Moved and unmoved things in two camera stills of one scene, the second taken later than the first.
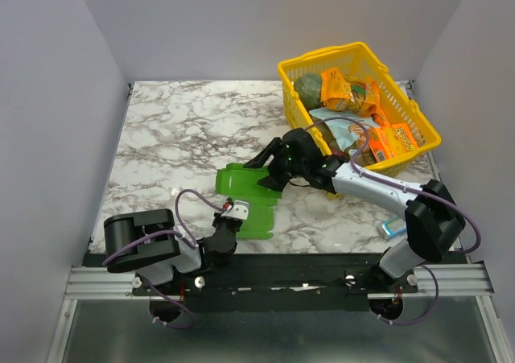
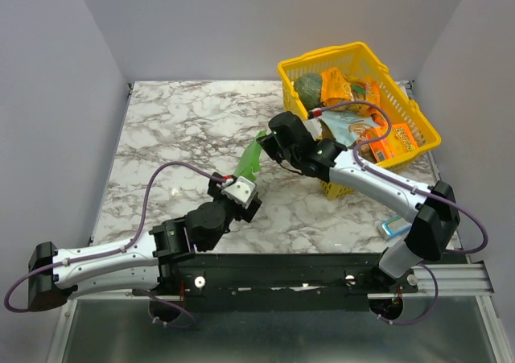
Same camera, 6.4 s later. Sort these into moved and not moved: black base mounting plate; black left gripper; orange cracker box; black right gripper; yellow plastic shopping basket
Moved: black left gripper; black right gripper
Not moved: black base mounting plate; yellow plastic shopping basket; orange cracker box
